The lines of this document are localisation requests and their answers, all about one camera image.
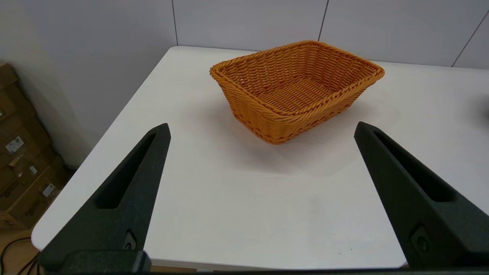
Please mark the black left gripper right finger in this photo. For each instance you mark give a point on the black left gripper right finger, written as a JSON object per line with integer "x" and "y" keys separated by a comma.
{"x": 428, "y": 236}

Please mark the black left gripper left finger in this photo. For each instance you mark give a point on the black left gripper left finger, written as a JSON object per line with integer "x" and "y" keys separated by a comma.
{"x": 114, "y": 225}

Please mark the orange wicker basket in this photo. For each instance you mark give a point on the orange wicker basket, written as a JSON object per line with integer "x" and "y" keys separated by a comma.
{"x": 267, "y": 122}

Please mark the brown cardboard box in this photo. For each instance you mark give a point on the brown cardboard box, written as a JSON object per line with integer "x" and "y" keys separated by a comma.
{"x": 30, "y": 137}
{"x": 34, "y": 208}
{"x": 11, "y": 103}
{"x": 23, "y": 179}

